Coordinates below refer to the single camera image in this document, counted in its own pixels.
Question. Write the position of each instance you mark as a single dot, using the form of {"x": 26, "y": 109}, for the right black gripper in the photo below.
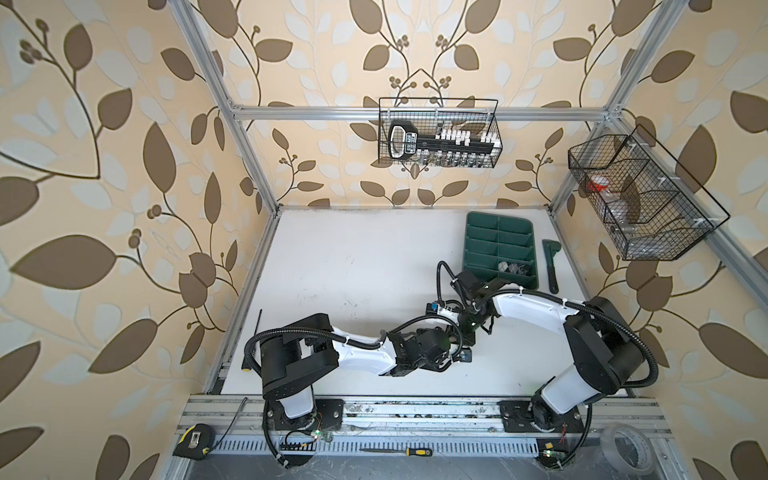
{"x": 467, "y": 337}

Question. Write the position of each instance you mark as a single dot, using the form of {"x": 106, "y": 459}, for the clear tape roll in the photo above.
{"x": 628, "y": 450}

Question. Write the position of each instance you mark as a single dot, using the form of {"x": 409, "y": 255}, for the right wall wire basket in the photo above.
{"x": 656, "y": 208}

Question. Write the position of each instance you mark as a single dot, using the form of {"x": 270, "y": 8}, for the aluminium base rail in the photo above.
{"x": 451, "y": 426}

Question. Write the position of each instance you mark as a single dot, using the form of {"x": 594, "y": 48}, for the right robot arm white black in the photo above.
{"x": 607, "y": 355}

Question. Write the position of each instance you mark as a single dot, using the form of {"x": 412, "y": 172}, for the back wall wire basket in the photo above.
{"x": 469, "y": 114}

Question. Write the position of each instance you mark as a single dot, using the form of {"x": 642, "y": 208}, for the black argyle sock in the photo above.
{"x": 514, "y": 268}

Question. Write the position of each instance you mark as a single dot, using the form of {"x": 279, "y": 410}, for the yellow black handled knife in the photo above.
{"x": 407, "y": 451}

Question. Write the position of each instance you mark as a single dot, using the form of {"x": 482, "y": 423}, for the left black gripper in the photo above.
{"x": 437, "y": 367}

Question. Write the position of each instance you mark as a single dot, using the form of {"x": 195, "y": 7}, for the black socket set holder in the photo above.
{"x": 403, "y": 140}

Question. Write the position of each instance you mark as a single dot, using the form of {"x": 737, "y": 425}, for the black yellow tape measure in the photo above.
{"x": 196, "y": 442}

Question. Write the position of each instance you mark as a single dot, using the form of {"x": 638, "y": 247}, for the wall wire basket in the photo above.
{"x": 469, "y": 114}
{"x": 656, "y": 208}

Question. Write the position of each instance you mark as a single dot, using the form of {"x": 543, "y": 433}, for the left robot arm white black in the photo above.
{"x": 289, "y": 360}

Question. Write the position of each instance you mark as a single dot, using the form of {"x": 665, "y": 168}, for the red capped jar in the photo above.
{"x": 596, "y": 183}

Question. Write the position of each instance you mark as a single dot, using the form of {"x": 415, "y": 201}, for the green compartment tray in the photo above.
{"x": 490, "y": 239}

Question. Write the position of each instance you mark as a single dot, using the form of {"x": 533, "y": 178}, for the green handled tool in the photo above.
{"x": 551, "y": 248}

